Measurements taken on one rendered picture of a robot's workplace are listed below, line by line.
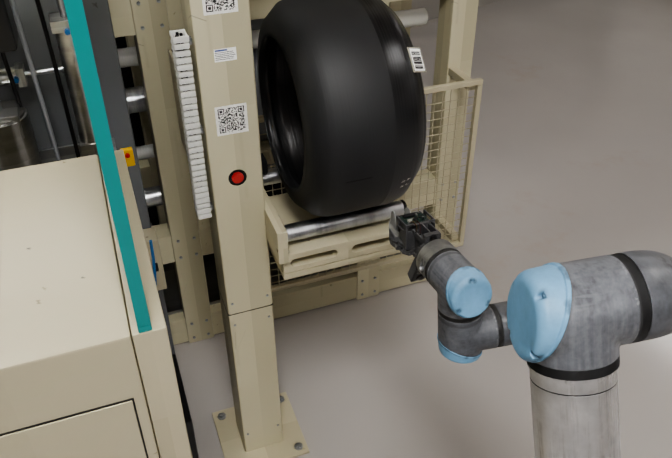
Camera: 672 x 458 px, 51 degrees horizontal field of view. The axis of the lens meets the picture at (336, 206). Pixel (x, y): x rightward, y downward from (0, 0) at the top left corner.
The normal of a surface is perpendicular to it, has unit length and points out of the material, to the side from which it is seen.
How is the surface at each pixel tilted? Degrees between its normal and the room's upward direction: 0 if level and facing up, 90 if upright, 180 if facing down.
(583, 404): 69
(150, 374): 90
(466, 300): 78
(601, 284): 23
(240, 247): 90
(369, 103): 65
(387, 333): 0
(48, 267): 0
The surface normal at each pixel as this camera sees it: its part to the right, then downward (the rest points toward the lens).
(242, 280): 0.35, 0.53
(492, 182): 0.00, -0.82
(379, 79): 0.28, -0.06
